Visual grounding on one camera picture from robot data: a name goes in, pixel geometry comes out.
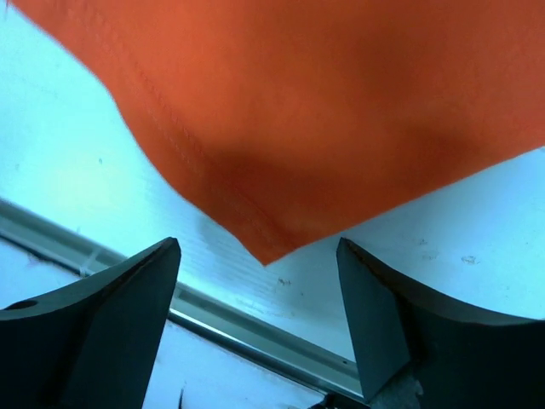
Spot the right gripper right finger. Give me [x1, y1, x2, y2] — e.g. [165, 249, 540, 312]
[336, 239, 544, 408]

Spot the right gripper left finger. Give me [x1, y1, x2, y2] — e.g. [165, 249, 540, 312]
[1, 238, 181, 409]

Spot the aluminium table edge rail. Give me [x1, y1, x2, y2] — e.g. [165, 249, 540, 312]
[1, 200, 365, 408]

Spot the orange t shirt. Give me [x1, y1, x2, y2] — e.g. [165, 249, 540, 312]
[16, 1, 544, 264]

